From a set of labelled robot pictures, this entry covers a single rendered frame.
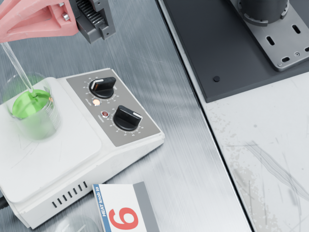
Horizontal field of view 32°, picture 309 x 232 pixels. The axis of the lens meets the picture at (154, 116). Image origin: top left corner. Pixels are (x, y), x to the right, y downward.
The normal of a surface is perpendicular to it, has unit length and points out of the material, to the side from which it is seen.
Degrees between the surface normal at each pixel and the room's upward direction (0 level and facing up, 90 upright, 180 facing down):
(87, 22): 2
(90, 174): 90
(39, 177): 0
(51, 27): 19
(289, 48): 2
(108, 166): 90
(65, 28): 91
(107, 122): 30
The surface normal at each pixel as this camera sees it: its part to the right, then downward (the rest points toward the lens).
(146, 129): 0.36, -0.66
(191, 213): -0.06, -0.47
